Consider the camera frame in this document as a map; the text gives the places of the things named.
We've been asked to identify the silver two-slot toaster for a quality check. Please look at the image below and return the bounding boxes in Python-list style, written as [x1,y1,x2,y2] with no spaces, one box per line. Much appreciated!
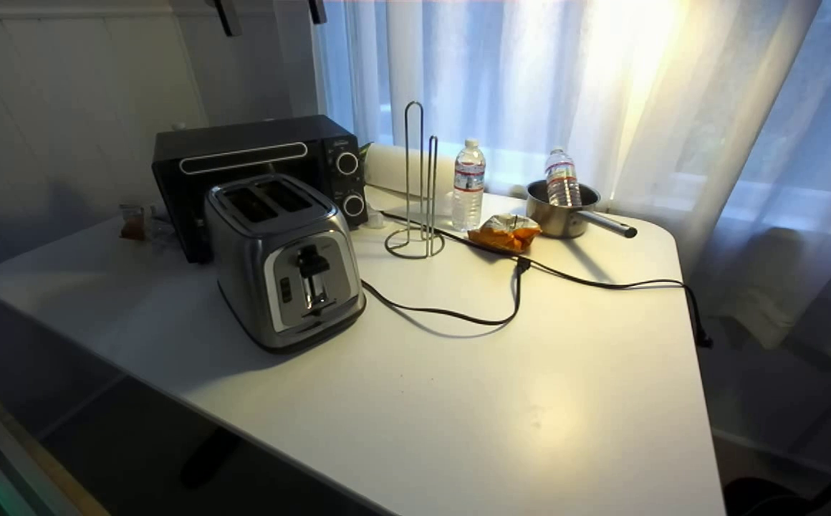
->
[201,172,373,356]

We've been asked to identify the black toaster oven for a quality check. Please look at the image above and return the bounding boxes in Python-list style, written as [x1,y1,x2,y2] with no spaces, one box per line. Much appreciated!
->
[150,113,373,268]

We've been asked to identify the orange brown packet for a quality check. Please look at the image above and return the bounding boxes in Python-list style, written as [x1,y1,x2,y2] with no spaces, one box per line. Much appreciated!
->
[115,199,158,243]

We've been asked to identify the upright clear water bottle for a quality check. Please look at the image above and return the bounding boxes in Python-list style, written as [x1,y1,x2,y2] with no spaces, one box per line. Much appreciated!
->
[446,136,489,233]

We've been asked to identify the orange snack bag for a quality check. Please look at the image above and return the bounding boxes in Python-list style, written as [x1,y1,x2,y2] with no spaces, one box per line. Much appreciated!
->
[463,209,544,258]

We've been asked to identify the white sheer curtain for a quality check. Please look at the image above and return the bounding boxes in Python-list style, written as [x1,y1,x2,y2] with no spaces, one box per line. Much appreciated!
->
[310,0,831,385]

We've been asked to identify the wire paper towel holder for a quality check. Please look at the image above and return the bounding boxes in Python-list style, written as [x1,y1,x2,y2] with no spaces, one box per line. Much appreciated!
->
[380,97,449,265]

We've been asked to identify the steel saucepan black handle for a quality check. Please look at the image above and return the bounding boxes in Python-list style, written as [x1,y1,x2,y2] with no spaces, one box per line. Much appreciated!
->
[525,177,641,243]

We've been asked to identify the black toaster power cord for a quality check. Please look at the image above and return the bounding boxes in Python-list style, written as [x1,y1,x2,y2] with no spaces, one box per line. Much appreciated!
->
[359,253,532,333]

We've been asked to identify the black oven power cord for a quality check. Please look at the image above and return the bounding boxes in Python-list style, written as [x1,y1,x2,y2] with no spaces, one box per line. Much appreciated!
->
[376,206,717,352]

